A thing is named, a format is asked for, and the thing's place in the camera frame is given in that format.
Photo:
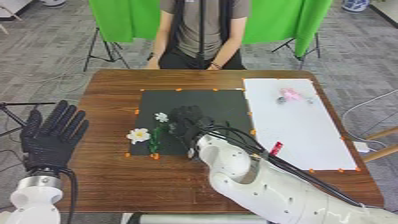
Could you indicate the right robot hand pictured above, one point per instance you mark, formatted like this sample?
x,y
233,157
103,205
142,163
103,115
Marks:
x,y
188,121

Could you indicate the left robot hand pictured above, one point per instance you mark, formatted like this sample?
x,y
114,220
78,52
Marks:
x,y
52,140

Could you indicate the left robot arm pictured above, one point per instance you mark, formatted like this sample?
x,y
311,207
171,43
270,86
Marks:
x,y
36,200

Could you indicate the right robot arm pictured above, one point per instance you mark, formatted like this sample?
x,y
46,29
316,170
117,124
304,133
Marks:
x,y
267,190

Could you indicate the dark mat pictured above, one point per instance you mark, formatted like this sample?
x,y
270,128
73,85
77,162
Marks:
x,y
219,106

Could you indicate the person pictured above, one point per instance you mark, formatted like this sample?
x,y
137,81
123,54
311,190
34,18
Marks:
x,y
201,30

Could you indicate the small white flower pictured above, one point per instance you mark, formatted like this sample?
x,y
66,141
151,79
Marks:
x,y
160,117

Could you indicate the black tripod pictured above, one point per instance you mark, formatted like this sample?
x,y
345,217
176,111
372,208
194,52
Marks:
x,y
11,115

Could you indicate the white sheet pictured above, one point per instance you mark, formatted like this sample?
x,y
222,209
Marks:
x,y
295,130

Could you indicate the pink flower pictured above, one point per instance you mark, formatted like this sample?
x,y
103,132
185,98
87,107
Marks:
x,y
290,93

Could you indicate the black stand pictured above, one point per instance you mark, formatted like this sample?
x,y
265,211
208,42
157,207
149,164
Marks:
x,y
107,50
308,50

